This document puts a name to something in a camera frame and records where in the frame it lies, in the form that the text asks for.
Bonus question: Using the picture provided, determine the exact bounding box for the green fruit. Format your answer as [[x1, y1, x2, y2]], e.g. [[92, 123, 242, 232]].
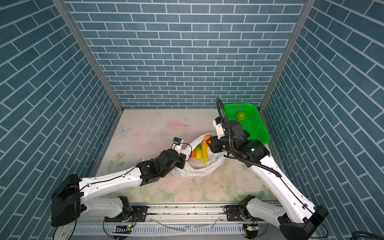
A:
[[236, 111, 247, 122]]

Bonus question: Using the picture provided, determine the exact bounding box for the white plastic bag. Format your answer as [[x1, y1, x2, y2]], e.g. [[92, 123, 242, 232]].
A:
[[171, 133, 226, 178]]

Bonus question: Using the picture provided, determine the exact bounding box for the green plastic basket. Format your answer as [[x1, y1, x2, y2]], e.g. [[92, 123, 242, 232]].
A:
[[224, 103, 271, 145]]

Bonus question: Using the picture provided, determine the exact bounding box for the yellow lemon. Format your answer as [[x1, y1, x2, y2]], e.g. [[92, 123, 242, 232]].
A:
[[195, 145, 203, 160]]

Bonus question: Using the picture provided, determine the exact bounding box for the yellow banana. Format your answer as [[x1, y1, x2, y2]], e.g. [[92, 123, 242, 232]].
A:
[[201, 140, 209, 163]]

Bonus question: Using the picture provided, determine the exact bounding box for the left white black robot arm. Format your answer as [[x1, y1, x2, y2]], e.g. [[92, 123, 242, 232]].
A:
[[51, 149, 186, 227]]

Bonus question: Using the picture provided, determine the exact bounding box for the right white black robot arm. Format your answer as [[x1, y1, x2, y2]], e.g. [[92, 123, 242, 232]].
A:
[[204, 117, 329, 240]]

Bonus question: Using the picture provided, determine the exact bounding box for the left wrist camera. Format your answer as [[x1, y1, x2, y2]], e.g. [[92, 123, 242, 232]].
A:
[[172, 137, 183, 149]]

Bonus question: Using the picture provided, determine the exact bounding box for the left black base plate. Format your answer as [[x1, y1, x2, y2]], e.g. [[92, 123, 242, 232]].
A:
[[105, 206, 148, 223]]

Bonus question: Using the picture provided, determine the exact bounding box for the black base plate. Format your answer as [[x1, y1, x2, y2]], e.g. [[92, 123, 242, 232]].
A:
[[223, 205, 267, 222], [105, 206, 148, 223]]

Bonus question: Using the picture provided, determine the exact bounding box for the aluminium front rail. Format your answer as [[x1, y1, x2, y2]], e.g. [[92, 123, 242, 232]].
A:
[[53, 197, 279, 240]]

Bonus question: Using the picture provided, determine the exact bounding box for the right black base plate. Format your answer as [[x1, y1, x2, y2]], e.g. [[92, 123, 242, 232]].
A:
[[223, 205, 267, 222]]

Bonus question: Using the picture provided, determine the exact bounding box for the white slotted cable duct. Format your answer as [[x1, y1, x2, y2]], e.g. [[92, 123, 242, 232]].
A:
[[74, 224, 245, 237]]

